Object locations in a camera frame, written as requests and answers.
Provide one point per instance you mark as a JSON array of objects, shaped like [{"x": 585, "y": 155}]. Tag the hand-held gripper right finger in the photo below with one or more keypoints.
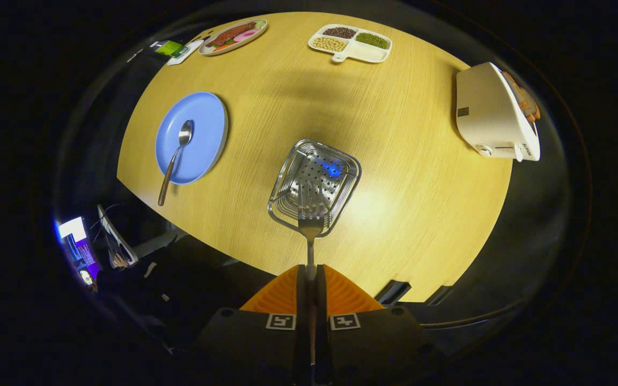
[{"x": 321, "y": 289}]

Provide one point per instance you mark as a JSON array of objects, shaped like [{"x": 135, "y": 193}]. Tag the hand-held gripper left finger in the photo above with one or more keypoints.
[{"x": 302, "y": 289}]

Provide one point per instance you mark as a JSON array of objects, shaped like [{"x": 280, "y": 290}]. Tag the metal fork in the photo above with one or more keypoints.
[{"x": 310, "y": 228}]

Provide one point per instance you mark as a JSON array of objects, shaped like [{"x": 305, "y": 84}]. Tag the black table clamp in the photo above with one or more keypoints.
[
  {"x": 439, "y": 295},
  {"x": 393, "y": 292}
]

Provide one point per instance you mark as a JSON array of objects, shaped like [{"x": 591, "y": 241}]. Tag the blue round plate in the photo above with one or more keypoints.
[{"x": 204, "y": 139}]

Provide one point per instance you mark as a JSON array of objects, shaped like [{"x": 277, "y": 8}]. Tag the white framed dark device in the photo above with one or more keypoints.
[{"x": 117, "y": 241}]

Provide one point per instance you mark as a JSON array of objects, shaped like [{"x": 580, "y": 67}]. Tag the lit computer screen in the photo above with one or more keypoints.
[{"x": 73, "y": 229}]

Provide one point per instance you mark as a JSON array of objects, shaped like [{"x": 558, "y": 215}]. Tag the white toaster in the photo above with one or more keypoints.
[{"x": 486, "y": 112}]

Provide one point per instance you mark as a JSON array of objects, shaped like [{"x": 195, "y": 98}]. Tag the white divided dish with beans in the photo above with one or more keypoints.
[{"x": 365, "y": 51}]

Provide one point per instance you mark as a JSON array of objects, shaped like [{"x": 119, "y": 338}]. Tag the white square coaster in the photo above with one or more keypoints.
[{"x": 192, "y": 51}]

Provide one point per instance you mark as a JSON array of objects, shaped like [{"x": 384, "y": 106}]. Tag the oval plate with sausage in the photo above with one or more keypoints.
[{"x": 234, "y": 35}]

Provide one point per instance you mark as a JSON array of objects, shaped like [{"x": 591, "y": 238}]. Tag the green label plastic bottle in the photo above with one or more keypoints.
[{"x": 169, "y": 48}]

